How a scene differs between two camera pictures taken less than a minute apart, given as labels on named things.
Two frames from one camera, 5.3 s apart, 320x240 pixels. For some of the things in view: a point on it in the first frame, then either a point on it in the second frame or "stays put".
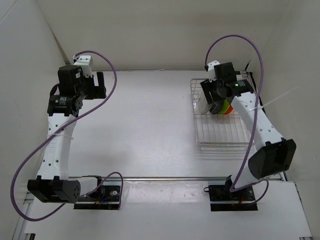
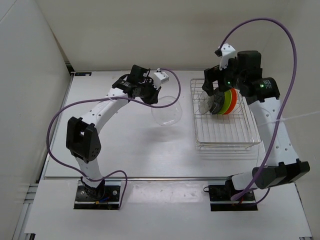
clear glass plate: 203,106 -> 167,116
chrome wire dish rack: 219,131 stays put
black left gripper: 97,92 -> 153,98
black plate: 218,105 stays put
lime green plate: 224,108 stays put
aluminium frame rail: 171,178 stays put
